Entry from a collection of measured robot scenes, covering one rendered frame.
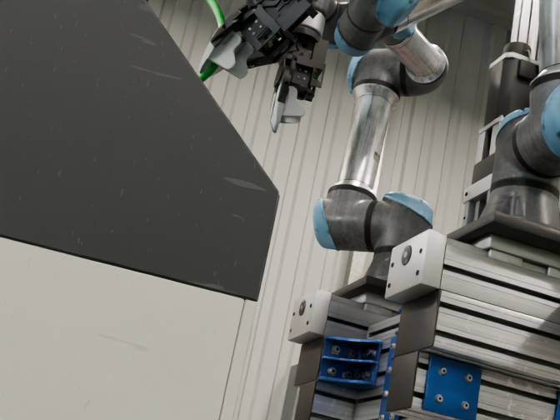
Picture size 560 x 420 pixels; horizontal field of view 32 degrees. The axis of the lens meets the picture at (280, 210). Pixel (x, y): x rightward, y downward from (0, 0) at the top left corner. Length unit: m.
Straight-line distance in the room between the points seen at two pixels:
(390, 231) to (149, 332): 0.92
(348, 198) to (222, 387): 0.95
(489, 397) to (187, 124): 0.63
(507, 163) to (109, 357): 0.77
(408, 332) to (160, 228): 0.47
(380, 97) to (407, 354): 0.91
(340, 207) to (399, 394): 0.70
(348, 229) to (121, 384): 0.97
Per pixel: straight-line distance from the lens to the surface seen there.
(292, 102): 1.83
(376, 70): 2.33
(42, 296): 1.27
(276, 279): 8.71
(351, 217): 2.12
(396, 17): 1.56
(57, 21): 1.40
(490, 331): 1.52
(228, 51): 1.60
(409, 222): 2.08
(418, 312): 1.54
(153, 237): 1.30
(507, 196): 1.64
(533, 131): 1.58
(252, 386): 8.50
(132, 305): 1.27
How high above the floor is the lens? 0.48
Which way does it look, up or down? 19 degrees up
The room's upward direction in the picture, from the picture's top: 12 degrees clockwise
